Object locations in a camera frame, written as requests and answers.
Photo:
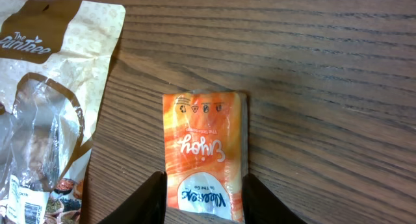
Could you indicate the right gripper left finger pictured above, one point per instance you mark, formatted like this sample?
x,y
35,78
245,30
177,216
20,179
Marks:
x,y
146,205

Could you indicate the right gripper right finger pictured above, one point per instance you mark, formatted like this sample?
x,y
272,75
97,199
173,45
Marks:
x,y
261,206

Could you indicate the beige dried food bag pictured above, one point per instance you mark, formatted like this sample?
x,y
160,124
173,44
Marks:
x,y
55,60

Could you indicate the orange tissue packet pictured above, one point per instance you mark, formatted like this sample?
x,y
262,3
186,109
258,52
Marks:
x,y
206,152

